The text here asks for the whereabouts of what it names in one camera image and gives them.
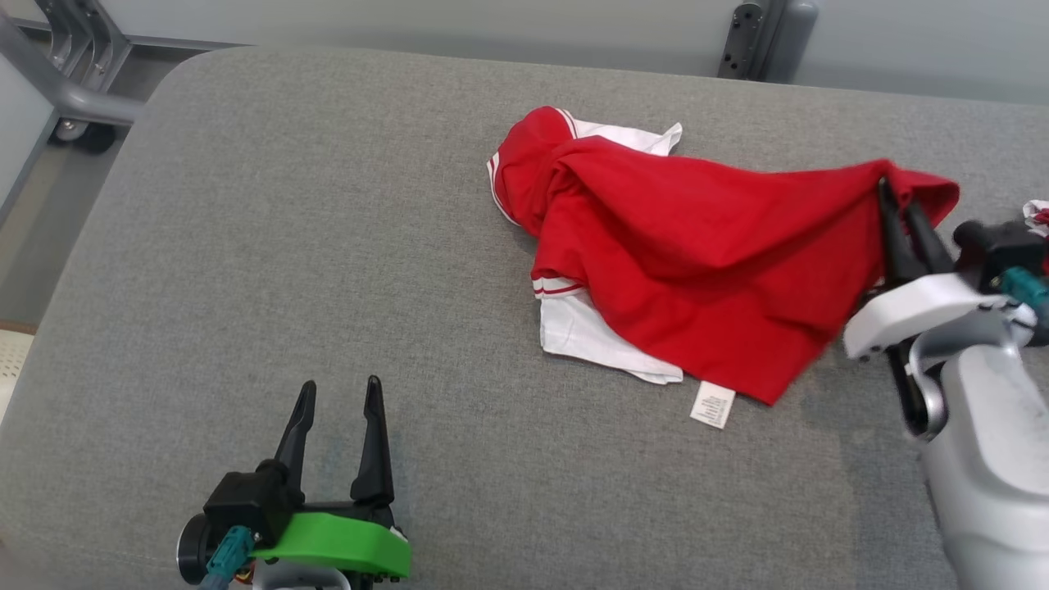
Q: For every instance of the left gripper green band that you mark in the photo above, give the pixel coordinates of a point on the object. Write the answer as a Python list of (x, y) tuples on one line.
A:
[(344, 541)]

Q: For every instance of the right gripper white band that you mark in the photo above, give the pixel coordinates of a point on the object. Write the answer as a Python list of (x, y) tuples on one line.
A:
[(910, 311)]

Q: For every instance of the red shorts with white stripe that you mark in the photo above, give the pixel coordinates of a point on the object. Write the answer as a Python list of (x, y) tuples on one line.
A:
[(1039, 215)]

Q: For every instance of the red jersey with white sleeves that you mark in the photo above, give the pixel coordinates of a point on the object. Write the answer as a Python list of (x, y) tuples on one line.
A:
[(697, 246)]

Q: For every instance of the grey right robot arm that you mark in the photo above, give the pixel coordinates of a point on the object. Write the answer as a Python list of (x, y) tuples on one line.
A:
[(992, 459)]

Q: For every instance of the grey fabric sofa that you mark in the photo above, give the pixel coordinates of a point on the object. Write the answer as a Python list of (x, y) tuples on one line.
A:
[(328, 246)]

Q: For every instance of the white perforated floor mat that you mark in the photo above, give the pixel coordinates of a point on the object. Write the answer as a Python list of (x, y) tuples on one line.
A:
[(10, 369)]

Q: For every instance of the black cart wheel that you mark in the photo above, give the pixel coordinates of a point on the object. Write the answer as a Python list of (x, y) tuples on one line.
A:
[(94, 138)]

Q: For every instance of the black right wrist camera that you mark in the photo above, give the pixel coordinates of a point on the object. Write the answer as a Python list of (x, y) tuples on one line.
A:
[(996, 246)]

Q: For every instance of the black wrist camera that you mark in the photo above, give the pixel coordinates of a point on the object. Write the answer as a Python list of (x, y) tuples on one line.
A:
[(246, 504), (996, 246)]

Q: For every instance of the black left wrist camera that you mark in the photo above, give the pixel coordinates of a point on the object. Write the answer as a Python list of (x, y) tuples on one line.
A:
[(246, 504)]

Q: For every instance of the teal right camera connector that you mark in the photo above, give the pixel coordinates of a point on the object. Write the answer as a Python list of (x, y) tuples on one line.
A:
[(1024, 287)]

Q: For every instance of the teal camera connector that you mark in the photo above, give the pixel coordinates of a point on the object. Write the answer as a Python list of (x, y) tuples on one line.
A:
[(1024, 287), (229, 553)]

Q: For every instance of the teal left camera connector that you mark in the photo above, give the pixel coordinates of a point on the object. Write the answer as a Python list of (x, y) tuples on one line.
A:
[(229, 553)]

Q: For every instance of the grey metal partition post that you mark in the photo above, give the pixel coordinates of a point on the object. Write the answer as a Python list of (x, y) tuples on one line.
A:
[(787, 41)]

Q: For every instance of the grey metal cart frame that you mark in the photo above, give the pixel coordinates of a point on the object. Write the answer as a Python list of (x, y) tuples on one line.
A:
[(82, 102)]

